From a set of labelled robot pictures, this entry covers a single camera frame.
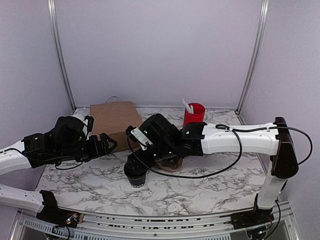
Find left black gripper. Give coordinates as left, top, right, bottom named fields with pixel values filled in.
left=55, top=132, right=118, bottom=163

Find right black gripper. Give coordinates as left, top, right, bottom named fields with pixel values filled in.
left=126, top=141, right=176, bottom=175

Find black paper coffee cup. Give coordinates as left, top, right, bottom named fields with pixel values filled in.
left=127, top=173, right=147, bottom=188

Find brown paper bag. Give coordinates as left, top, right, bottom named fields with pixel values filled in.
left=90, top=101, right=143, bottom=153

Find brown pulp cup carrier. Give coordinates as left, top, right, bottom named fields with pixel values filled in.
left=156, top=156, right=183, bottom=173

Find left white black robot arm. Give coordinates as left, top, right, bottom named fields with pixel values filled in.
left=0, top=133, right=118, bottom=223

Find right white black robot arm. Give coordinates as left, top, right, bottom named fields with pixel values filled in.
left=124, top=113, right=299, bottom=224

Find orange white bowl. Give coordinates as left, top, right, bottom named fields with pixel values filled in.
left=71, top=113, right=85, bottom=121

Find white wrapped straws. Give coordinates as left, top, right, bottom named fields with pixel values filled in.
left=181, top=98, right=194, bottom=114

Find red cylindrical container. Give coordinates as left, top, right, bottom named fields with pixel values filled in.
left=183, top=103, right=206, bottom=127

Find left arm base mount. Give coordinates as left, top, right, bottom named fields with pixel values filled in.
left=36, top=208, right=84, bottom=228

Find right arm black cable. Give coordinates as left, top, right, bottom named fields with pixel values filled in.
left=126, top=124, right=313, bottom=179

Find left aluminium frame post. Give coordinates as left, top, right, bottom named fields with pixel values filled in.
left=47, top=0, right=77, bottom=112

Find aluminium frame post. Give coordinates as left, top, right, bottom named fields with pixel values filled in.
left=47, top=0, right=77, bottom=112
left=236, top=0, right=270, bottom=115

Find front aluminium rail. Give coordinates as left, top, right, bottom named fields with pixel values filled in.
left=8, top=201, right=302, bottom=240

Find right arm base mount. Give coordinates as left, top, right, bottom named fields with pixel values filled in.
left=230, top=211, right=275, bottom=230

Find right aluminium frame post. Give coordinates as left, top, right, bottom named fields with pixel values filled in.
left=236, top=0, right=270, bottom=115

